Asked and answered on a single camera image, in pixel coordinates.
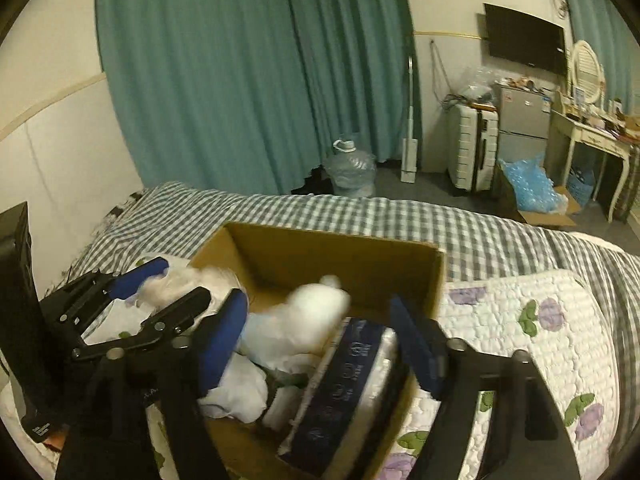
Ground silver navy tissue pack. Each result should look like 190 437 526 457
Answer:
278 318 399 479

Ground cream socks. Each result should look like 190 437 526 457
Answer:
136 266 244 314

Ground white sock navy trim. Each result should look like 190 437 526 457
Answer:
198 353 314 432

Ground blue Vinda tissue pack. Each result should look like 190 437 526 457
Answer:
238 309 323 370

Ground grey checked bed sheet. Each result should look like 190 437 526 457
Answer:
44 180 640 411

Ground floral quilted white blanket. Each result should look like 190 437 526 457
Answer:
74 253 624 480

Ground brown cardboard box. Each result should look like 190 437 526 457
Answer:
186 221 447 480

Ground clear water jug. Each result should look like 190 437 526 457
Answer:
323 139 376 198

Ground teal window curtain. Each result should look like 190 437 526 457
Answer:
96 0 412 194

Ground box of blue bottles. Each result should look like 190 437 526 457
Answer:
495 155 580 229

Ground blue plastic basket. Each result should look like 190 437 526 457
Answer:
565 168 596 207

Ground white dressing table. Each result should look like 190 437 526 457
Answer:
544 110 632 223

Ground white hard suitcase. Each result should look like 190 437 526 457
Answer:
447 104 498 193

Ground small silver refrigerator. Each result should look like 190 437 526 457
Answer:
494 84 551 162

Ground white oval vanity mirror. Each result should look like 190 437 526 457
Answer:
568 40 605 105

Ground teal corner curtain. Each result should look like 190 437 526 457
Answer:
566 0 639 115

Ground black wall television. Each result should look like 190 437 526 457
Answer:
484 3 567 76

